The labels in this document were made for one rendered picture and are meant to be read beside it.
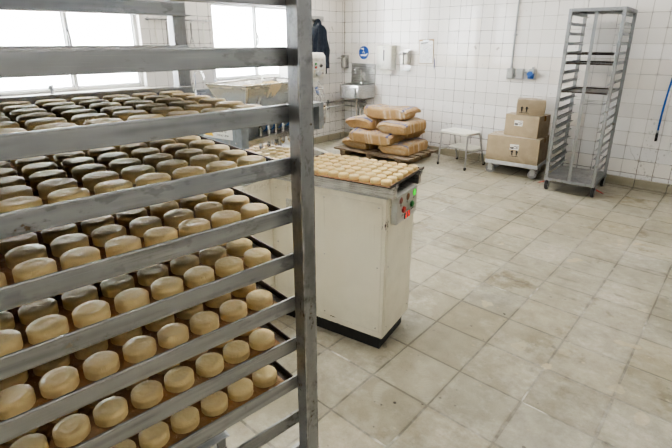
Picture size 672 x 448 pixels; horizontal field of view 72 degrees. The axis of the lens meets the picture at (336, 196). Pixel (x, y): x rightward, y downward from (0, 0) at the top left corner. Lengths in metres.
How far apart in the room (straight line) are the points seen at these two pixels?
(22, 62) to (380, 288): 1.94
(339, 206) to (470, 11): 4.59
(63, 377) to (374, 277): 1.71
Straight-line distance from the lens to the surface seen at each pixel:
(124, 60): 0.66
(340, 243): 2.34
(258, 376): 1.02
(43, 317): 0.80
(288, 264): 0.86
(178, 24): 1.15
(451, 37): 6.59
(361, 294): 2.40
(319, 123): 2.81
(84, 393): 0.79
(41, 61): 0.64
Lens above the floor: 1.52
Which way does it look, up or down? 19 degrees down
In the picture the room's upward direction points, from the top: straight up
